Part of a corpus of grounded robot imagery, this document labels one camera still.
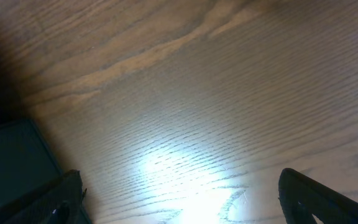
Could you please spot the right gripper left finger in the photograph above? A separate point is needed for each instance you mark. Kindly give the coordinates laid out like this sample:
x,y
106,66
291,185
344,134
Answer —
x,y
58,201

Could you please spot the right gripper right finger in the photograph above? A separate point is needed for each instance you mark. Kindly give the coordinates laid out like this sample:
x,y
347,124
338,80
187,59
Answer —
x,y
303,200

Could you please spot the dark green box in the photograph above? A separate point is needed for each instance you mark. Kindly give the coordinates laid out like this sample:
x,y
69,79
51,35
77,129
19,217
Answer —
x,y
26,163

